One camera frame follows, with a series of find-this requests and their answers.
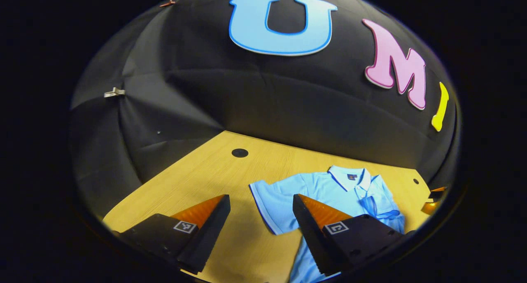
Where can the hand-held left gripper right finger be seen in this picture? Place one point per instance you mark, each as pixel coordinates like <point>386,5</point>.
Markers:
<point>306,229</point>

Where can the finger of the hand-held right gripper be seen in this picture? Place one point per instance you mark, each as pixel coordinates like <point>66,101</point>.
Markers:
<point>438,189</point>
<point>430,207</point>

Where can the small copper clip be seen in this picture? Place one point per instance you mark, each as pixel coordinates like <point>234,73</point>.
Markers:
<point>167,3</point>

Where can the small silver clip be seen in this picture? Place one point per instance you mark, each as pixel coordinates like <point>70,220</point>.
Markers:
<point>114,92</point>

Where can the black backdrop cloth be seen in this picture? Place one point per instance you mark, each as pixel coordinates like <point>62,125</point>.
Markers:
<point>267,93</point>

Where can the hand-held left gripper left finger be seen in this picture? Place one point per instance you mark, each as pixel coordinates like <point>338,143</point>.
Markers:
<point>212,229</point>

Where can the light blue T-shirt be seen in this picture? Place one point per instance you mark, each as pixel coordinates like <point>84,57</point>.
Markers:
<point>321,188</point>

